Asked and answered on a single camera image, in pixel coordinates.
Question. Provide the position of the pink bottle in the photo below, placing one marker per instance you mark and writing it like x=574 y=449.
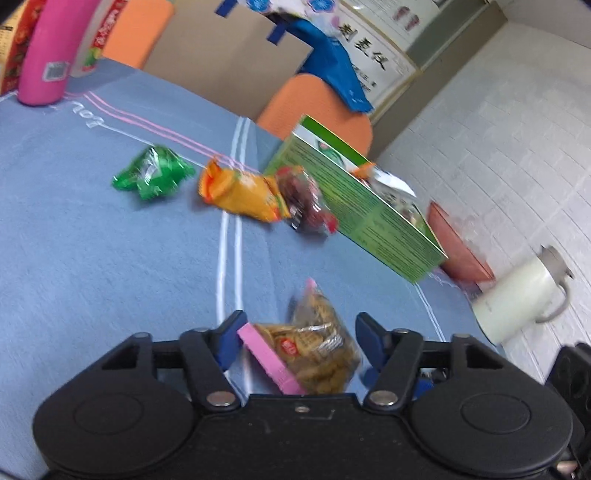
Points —
x=52 y=50

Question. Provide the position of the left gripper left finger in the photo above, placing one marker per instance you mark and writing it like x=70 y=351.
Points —
x=204 y=355

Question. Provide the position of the pink plastic bowl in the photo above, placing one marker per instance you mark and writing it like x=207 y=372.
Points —
x=462 y=264

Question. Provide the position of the white thermos jug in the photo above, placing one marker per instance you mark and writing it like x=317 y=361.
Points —
x=535 y=292

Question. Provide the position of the blue striped tablecloth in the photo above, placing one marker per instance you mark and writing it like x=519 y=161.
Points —
x=84 y=266

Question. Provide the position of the white juice bottle red label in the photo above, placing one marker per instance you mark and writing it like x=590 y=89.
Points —
x=96 y=35

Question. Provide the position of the orange chair left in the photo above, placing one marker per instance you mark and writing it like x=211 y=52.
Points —
x=137 y=30

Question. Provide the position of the pink-edged biscuit packet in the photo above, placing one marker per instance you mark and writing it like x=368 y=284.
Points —
x=313 y=354

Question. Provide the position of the framed calligraphy poster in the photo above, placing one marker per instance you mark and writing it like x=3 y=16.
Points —
x=382 y=67

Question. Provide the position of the dark red snack packet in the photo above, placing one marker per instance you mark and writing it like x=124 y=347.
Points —
x=303 y=196

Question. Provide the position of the orange chair right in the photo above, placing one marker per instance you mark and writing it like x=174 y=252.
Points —
x=307 y=95

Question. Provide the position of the red printed box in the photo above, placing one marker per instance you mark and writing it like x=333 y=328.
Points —
x=16 y=34

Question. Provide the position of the orange snack packet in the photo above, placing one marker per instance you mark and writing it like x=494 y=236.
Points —
x=242 y=193

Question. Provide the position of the green candy packet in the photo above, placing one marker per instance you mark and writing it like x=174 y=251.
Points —
x=156 y=172

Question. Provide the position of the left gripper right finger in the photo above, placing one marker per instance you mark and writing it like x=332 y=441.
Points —
x=400 y=355

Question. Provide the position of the orange chair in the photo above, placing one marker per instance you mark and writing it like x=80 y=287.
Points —
x=307 y=95
x=137 y=30

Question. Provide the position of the blue bag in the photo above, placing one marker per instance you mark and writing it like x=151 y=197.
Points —
x=328 y=60

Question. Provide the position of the floral cloth bag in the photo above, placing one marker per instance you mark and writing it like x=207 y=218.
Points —
x=306 y=9

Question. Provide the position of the green snack box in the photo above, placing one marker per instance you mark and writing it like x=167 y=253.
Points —
x=410 y=249

